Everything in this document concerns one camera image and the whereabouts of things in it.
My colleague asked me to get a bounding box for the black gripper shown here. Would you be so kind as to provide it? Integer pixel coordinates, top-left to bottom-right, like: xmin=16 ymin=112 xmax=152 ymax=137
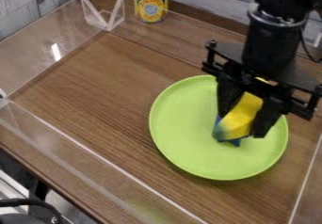
xmin=202 ymin=10 xmax=322 ymax=138

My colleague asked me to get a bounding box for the yellow toy banana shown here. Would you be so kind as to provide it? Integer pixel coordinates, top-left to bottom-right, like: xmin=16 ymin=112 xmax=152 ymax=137
xmin=212 ymin=92 xmax=263 ymax=142

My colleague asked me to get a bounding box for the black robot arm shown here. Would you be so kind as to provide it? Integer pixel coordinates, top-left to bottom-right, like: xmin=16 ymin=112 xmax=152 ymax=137
xmin=203 ymin=0 xmax=322 ymax=141

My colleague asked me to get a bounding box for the green round plate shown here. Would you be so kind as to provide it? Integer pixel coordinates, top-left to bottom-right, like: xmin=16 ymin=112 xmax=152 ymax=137
xmin=148 ymin=75 xmax=288 ymax=181

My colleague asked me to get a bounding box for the yellow labelled tin can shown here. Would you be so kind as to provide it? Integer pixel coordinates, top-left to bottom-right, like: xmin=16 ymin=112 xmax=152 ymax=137
xmin=135 ymin=0 xmax=167 ymax=24

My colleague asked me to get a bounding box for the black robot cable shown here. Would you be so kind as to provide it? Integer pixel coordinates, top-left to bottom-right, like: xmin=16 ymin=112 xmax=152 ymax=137
xmin=298 ymin=26 xmax=322 ymax=64

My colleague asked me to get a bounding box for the clear acrylic tray wall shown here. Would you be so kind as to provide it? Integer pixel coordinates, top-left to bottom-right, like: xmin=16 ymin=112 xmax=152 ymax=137
xmin=0 ymin=0 xmax=322 ymax=224

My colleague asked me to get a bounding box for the black metal table bracket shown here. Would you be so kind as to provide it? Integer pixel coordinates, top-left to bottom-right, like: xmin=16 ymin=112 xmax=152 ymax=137
xmin=28 ymin=179 xmax=73 ymax=224

